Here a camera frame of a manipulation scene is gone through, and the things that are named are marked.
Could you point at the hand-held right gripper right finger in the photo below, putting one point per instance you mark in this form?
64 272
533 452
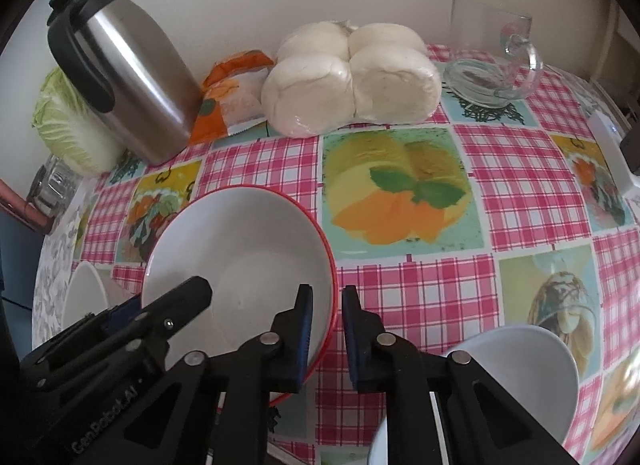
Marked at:
351 345

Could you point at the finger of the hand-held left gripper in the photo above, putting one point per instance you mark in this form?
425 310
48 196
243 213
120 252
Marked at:
185 300
122 314

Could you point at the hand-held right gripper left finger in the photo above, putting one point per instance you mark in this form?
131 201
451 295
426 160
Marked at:
304 345

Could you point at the small white cup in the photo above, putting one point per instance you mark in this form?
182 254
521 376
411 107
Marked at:
82 300

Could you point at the strawberry print bowl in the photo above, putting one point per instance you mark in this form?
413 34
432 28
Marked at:
240 245

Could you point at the clear glass jar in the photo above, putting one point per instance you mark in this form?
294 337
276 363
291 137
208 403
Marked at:
50 190

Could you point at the red chair back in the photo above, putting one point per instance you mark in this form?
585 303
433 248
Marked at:
20 207

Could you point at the napa cabbage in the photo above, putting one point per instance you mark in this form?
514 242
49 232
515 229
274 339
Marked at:
65 130

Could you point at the orange snack packet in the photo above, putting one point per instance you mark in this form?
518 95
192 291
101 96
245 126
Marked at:
225 105

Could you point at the stainless steel thermos jug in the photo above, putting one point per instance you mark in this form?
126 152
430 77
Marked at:
140 85

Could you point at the bag of white steamed buns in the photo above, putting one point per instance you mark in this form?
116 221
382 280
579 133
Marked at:
350 90

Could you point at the clear glass mug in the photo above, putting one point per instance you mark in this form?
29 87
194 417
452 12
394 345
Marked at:
480 80

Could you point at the white power strip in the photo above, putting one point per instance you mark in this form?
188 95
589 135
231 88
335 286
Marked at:
612 145

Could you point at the black charger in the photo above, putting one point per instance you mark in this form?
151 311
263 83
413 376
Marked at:
632 155

